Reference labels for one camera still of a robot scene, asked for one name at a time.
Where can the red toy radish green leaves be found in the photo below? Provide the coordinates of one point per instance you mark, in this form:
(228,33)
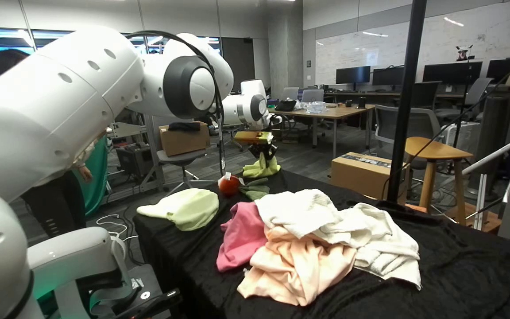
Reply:
(230,185)

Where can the white crumpled towel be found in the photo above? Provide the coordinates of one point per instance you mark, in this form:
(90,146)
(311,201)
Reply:
(386,249)

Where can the peach t-shirt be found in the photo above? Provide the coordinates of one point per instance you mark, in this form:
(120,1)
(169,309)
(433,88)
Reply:
(297,268)

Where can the grey office chair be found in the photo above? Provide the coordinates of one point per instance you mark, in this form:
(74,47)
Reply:
(177,160)

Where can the small cardboard box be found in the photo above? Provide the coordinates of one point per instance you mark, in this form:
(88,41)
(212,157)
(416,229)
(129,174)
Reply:
(185,141)

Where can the cream white towel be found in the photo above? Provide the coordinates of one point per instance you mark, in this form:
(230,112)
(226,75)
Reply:
(297,210)

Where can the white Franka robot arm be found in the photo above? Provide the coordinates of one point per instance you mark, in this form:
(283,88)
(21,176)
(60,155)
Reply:
(44,118)

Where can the black vertical pole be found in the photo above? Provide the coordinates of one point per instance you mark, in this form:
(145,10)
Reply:
(409,89)

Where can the wooden stool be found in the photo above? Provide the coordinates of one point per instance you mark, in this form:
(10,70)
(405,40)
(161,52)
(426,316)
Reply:
(435,151)

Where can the yellow green towel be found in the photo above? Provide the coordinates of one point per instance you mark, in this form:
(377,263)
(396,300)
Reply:
(262,171)

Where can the silver metal rod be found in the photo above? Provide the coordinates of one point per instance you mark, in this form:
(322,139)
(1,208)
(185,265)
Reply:
(495,157)

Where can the large printed cardboard box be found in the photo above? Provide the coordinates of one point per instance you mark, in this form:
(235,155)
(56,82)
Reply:
(363,171)

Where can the small black bag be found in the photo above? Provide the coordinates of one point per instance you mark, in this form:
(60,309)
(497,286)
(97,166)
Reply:
(286,105)

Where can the black drone figure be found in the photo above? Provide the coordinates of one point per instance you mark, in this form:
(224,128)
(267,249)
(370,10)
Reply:
(465,54)

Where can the pale green t-shirt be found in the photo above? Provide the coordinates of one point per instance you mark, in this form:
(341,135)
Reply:
(185,208)

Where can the long wooden desk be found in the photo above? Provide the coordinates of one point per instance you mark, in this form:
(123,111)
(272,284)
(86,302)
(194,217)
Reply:
(327,112)

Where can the black computer monitor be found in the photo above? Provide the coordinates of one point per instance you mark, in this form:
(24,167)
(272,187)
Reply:
(502,68)
(389,77)
(453,72)
(355,75)

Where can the pink t-shirt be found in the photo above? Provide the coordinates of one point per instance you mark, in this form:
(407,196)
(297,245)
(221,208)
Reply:
(240,236)

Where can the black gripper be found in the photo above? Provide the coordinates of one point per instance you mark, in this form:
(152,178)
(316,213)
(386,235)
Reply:
(267,144)

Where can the green cloth covered table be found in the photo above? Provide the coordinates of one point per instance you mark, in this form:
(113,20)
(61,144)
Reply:
(97,178)

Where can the dark tall cylinder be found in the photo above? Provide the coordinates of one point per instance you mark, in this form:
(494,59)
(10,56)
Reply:
(497,121)

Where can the black velvet tablecloth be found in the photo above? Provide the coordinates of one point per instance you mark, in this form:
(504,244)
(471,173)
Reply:
(444,277)

